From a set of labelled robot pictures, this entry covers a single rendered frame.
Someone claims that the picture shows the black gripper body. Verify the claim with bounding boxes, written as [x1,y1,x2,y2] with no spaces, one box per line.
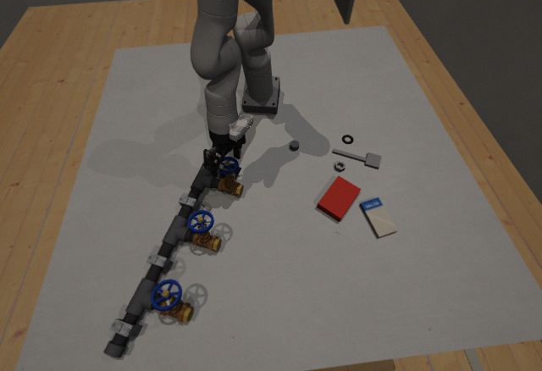
[208,129,234,156]

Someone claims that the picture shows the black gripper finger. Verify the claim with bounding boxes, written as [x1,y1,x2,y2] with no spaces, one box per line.
[230,134,246,159]
[203,146,230,178]

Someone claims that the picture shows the red box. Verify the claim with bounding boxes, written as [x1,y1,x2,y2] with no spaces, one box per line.
[317,176,361,222]

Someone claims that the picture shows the dark grey hex nut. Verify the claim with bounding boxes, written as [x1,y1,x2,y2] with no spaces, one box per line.
[335,161,346,172]

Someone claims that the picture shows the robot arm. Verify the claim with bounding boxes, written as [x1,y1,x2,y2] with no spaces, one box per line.
[191,0,274,141]

